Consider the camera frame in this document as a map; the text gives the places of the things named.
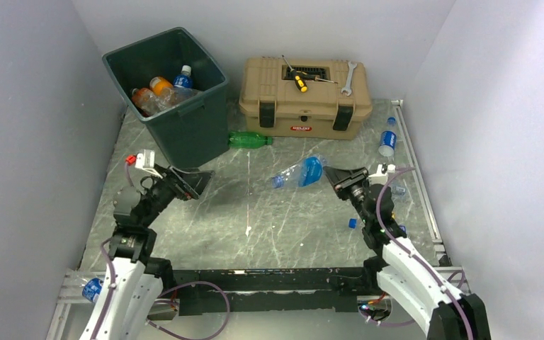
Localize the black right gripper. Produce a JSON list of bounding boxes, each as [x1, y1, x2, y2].
[[324, 166, 372, 226]]

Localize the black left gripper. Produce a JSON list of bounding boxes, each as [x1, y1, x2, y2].
[[140, 163, 215, 226]]

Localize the crushed blue label bottle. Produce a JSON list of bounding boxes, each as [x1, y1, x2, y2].
[[269, 154, 327, 188]]

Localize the crushed Pepsi bottle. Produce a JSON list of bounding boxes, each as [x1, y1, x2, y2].
[[348, 217, 366, 232]]

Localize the clear bottle white cap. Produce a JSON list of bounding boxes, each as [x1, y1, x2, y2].
[[159, 87, 201, 108]]

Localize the clear bottle orange label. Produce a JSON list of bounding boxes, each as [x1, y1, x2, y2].
[[131, 88, 167, 117]]

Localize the blue label water bottle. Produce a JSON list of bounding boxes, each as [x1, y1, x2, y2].
[[172, 64, 193, 89]]

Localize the orange juice bottle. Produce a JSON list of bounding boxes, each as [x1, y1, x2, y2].
[[149, 76, 174, 96]]

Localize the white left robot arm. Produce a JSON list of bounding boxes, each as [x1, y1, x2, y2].
[[81, 165, 215, 339]]

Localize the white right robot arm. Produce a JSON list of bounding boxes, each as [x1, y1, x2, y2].
[[324, 164, 491, 339]]

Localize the blue label bottle far right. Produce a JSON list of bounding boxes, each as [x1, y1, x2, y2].
[[378, 117, 397, 157]]

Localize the green plastic bottle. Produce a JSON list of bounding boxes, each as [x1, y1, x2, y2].
[[229, 131, 273, 149]]

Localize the silver open-end wrench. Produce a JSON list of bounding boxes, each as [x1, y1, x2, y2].
[[341, 61, 358, 96]]

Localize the tan plastic toolbox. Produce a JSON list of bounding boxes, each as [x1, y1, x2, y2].
[[239, 57, 373, 140]]

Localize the yellow black screwdriver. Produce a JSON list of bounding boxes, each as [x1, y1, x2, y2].
[[281, 55, 308, 93]]

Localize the thin dark screwdriver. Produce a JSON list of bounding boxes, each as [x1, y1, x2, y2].
[[296, 71, 336, 84]]

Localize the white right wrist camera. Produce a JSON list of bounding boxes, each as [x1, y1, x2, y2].
[[368, 164, 397, 186]]

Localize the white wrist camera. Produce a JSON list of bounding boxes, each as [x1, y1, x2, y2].
[[368, 164, 397, 186], [124, 149, 163, 178]]

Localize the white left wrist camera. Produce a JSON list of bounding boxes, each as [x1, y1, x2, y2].
[[124, 149, 163, 178]]

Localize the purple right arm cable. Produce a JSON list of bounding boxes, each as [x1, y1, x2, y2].
[[375, 166, 475, 340]]

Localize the purple cable loop front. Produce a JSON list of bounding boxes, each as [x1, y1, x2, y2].
[[146, 281, 231, 340]]

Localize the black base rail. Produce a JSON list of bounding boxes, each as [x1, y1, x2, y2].
[[160, 256, 387, 316]]

